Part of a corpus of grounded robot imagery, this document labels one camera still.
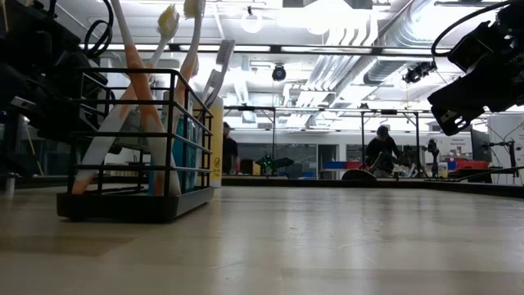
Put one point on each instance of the black background station frame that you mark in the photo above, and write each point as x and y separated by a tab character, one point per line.
362	123

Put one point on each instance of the black ceiling camera rig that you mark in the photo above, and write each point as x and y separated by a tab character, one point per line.
415	73

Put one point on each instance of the black metal table frame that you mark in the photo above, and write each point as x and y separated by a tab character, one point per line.
327	181

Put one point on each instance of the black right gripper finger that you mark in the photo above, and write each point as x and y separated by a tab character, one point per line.
454	102

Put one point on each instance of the small white cylinder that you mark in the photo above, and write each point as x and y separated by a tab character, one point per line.
10	186

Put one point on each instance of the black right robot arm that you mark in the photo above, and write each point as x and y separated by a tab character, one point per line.
513	16

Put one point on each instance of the long ceiling light bar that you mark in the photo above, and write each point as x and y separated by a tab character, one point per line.
327	49

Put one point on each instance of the blue storage bin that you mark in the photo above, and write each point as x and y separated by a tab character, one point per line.
333	165

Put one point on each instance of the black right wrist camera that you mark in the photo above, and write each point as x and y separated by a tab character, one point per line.
471	47

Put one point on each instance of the person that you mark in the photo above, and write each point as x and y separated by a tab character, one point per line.
380	149
230	151

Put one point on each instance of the black background robot arm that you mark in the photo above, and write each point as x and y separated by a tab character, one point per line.
282	162
432	155

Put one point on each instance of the black round ceiling camera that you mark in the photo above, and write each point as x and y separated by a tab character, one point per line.
279	73

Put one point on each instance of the white orange toothbrush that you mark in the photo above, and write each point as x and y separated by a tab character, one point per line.
98	151
141	90
189	69

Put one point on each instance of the silver ventilation duct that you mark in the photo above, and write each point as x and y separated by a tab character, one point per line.
393	61

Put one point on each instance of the red storage bin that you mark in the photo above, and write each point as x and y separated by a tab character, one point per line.
471	165
354	165

